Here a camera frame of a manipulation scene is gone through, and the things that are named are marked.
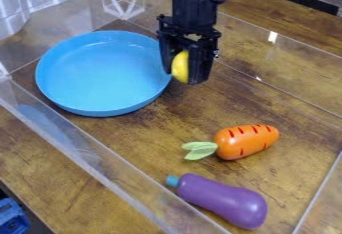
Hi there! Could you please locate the yellow toy lemon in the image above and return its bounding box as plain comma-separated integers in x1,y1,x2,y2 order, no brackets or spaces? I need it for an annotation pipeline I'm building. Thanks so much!
171,51,188,83

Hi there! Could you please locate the blue object at corner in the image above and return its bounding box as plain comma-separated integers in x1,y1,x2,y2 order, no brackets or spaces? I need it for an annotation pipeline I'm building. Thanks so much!
0,198,30,234

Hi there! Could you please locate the orange toy carrot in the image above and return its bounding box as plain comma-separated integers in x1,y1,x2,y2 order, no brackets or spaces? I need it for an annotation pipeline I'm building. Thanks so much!
181,124,279,161

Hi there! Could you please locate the blue round tray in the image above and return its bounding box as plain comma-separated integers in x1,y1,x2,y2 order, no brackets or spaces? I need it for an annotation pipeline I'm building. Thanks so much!
34,30,171,117

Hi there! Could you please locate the purple toy eggplant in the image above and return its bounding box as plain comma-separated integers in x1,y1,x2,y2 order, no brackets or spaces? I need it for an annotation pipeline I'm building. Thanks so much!
165,173,267,230

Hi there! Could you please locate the clear acrylic enclosure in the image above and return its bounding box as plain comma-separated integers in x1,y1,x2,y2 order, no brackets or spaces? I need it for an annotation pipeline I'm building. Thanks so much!
0,0,342,234

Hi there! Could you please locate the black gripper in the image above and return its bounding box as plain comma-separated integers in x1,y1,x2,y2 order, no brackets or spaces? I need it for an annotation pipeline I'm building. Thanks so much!
157,0,221,85

